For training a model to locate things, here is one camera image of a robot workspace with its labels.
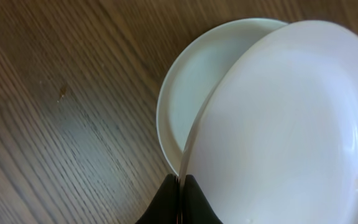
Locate white plate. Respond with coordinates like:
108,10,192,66
156,18,286,174
182,21,358,223

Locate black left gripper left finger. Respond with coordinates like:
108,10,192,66
136,174,178,224

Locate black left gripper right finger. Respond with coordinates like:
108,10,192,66
181,175,222,224

